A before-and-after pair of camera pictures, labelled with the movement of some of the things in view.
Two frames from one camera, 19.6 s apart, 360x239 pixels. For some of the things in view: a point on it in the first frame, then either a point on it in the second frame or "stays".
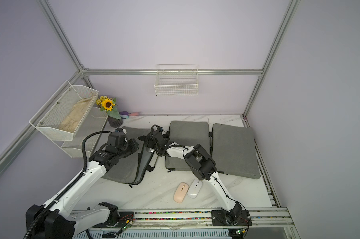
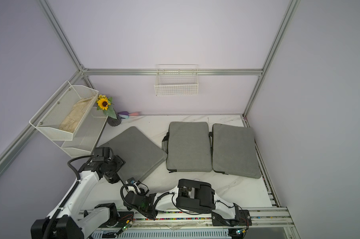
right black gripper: x=149 y=142 to x=130 y=208
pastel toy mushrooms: x=125 y=114 stays
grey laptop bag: x=132 y=169 stays
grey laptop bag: x=188 y=133 stays
